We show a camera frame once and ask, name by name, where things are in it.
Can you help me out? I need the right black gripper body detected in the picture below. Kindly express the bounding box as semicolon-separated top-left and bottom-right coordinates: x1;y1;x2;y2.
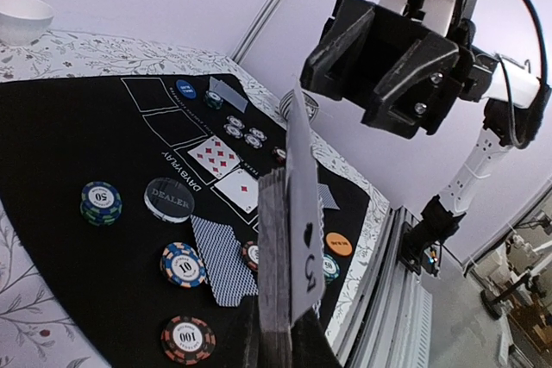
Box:
300;0;498;139

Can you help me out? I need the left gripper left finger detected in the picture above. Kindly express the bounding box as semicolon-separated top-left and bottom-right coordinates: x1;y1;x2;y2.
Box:
241;296;262;368

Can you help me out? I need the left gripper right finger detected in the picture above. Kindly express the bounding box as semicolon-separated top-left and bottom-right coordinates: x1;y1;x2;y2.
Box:
291;309;342;368

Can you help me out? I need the blue card deck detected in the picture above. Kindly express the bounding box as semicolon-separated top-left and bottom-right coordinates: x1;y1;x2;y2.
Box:
258;85;325;367

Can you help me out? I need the red chip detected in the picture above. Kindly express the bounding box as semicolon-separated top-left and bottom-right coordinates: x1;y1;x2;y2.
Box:
160;315;216;365
272;147;286;165
241;240;259;271

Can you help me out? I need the green chip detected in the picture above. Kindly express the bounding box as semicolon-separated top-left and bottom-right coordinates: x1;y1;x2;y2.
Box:
204;90;224;110
79;181;122;227
323;254;341;284

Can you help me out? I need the orange big blind button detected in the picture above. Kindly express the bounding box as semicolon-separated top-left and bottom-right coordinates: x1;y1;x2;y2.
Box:
325;232;353;257

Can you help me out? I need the face-up community card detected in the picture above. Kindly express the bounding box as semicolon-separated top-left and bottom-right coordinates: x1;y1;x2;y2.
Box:
215;169;258;214
187;135;240;180

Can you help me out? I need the face-down card big blind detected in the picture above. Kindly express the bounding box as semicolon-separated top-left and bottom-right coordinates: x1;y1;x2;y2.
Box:
317;183;340;210

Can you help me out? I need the clear dealer button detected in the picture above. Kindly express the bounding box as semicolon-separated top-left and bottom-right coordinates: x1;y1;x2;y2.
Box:
144;178;195;224

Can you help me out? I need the white chip cluster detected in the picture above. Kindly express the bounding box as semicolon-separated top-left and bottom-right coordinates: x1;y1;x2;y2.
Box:
248;128;267;141
243;134;263;149
223;124;243;140

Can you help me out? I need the face-down card small blind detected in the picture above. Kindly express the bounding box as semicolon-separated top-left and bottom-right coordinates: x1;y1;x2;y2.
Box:
210;77;248;114

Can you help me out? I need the blue small blind button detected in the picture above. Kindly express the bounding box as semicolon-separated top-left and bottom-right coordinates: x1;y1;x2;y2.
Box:
175;79;197;100

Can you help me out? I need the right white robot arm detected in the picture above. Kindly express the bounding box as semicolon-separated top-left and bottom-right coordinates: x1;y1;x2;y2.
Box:
300;0;551;245

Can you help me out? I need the white ribbed cup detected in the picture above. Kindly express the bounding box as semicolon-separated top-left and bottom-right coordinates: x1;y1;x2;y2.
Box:
280;90;320;123

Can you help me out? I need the black poker mat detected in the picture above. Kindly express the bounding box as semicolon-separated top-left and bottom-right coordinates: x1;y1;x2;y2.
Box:
0;73;373;368

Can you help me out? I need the white ceramic bowl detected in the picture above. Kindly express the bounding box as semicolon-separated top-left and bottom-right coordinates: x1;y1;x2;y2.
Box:
1;0;54;47

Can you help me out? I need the right aluminium frame post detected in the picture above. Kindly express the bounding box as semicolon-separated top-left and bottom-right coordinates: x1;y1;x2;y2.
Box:
230;0;283;64

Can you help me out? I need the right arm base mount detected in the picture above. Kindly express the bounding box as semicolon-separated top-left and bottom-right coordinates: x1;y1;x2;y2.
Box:
398;196;466;278

